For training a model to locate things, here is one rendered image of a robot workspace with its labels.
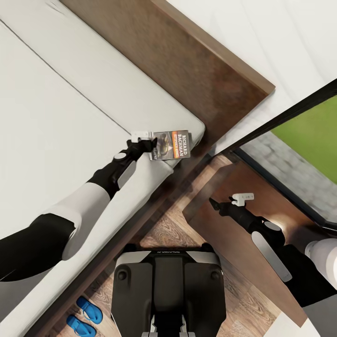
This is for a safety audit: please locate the sandal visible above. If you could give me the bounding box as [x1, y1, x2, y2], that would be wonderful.
[66, 315, 96, 337]
[76, 296, 103, 324]

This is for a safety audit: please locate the hardback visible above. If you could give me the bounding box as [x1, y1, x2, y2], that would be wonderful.
[148, 130, 191, 161]

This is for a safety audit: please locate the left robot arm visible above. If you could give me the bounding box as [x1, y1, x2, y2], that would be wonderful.
[0, 131, 157, 323]

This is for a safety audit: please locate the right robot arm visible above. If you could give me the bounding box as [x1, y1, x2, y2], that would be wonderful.
[209, 193, 337, 337]

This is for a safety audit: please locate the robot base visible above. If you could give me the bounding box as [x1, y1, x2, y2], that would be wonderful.
[110, 244, 227, 337]

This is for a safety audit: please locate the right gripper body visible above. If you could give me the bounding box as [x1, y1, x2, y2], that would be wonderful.
[219, 202, 248, 224]

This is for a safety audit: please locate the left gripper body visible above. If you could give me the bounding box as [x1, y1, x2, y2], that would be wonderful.
[127, 139, 153, 156]

